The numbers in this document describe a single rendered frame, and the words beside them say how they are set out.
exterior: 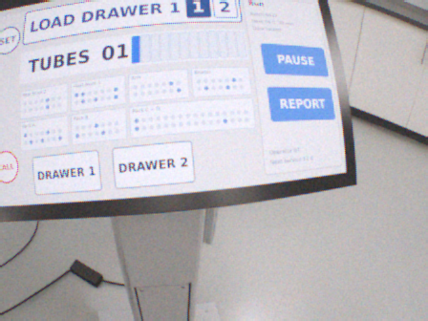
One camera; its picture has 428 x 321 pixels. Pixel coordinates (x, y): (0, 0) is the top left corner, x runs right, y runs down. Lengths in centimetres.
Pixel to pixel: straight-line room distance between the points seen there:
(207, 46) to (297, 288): 124
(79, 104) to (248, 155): 21
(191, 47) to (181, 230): 31
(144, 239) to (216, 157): 25
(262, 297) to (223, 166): 111
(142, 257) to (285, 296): 94
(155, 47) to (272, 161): 20
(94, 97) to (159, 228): 28
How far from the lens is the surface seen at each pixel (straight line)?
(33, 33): 51
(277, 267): 164
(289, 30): 54
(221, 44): 50
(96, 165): 46
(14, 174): 48
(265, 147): 50
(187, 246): 71
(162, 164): 47
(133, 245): 69
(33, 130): 48
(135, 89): 47
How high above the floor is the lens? 131
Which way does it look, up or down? 39 degrees down
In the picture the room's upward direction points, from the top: 6 degrees clockwise
